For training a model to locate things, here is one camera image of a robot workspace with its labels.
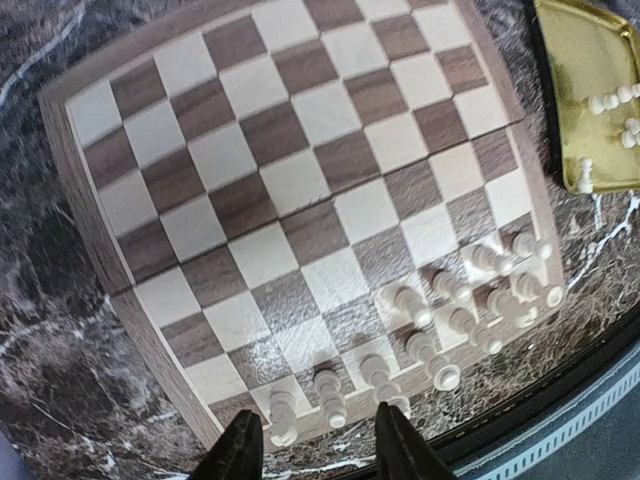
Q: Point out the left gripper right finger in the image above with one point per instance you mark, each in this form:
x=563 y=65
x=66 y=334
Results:
x=401 y=452

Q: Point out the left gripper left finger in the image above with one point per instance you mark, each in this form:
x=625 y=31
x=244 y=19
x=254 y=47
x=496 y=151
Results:
x=237 y=454

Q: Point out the white chess king piece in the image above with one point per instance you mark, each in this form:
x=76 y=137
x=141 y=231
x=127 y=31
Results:
x=445 y=375

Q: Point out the white chess queen piece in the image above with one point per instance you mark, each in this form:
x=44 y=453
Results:
x=376 y=373

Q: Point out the white chess pawn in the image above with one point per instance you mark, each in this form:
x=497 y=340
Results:
x=411 y=304
x=630 y=135
x=487 y=259
x=448 y=286
x=525 y=245
x=585 y=183
x=598 y=104

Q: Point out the wooden chess board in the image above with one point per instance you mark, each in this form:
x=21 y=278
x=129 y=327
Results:
x=255 y=180

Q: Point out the gold metal tray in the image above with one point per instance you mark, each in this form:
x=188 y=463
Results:
x=589 y=51

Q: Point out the white cable duct strip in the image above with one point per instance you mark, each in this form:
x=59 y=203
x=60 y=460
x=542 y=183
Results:
x=540 y=443

